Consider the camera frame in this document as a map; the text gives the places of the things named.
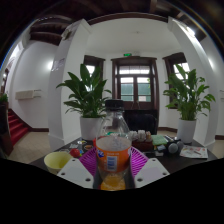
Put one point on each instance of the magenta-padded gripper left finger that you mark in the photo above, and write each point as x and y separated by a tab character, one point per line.
73	171

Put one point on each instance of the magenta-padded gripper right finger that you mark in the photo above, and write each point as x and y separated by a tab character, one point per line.
151	171

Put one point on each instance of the orange drink plastic bottle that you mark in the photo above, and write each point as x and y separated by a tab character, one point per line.
113	156

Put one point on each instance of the pale yellow printed cup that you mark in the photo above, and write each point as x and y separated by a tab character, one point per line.
55	161

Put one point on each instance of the brown box with white packets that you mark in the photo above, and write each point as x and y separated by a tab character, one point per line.
141	141

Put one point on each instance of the green pad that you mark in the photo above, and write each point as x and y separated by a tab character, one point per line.
160	140

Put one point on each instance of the grey microphones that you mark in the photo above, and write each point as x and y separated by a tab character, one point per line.
175	147

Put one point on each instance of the printed magazine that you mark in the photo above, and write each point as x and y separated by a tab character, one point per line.
194	152

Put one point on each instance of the black chair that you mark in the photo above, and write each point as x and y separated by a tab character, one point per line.
141	121

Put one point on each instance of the red carpeted stairs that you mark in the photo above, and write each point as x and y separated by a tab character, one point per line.
18	128

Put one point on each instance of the potted plant in white pot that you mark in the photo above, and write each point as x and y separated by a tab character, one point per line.
188	96
87	96

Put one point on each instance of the dark wooden glazed door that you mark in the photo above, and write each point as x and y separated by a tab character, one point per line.
135	83

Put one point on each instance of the dark framed window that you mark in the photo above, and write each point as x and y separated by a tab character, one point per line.
90	66
178	63

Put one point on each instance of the paper notice on pillar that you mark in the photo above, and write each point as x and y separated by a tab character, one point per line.
58	64

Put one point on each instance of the green exit sign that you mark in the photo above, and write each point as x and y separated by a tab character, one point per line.
127	54

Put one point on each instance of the glowing wall lamp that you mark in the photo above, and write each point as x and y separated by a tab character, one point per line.
50	65

